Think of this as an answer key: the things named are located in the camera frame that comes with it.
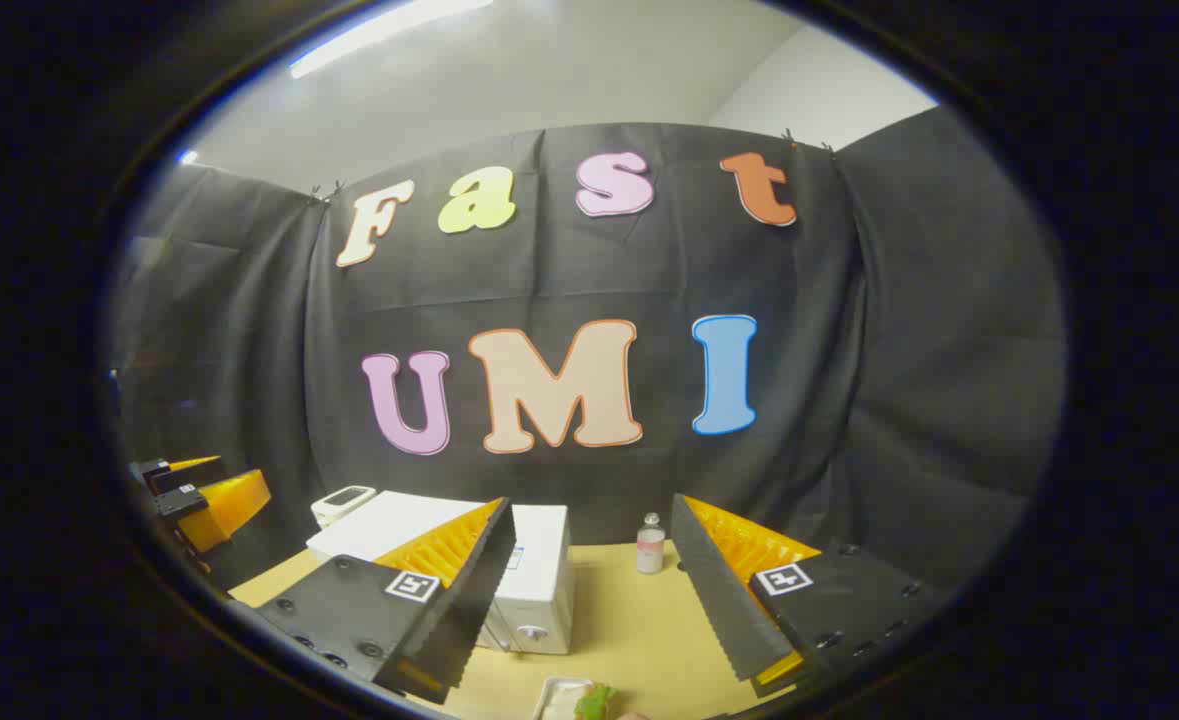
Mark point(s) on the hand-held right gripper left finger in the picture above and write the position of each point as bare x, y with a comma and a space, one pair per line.
479, 590

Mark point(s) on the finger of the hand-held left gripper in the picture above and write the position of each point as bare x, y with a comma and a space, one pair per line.
179, 502
184, 475

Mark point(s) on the sandwich with green lettuce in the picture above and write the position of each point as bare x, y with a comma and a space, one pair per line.
597, 703

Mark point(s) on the white toaster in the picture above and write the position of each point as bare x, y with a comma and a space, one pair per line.
341, 503

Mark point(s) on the white rectangular tray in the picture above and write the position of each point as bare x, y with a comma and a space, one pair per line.
554, 697

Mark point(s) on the small bottle with pink label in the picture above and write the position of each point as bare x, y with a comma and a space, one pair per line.
650, 550

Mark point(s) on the white microwave oven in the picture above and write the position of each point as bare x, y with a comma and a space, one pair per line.
539, 570

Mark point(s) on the black backdrop cloth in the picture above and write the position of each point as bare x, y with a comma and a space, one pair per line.
849, 350

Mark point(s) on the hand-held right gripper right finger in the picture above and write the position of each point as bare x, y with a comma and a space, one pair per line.
714, 590

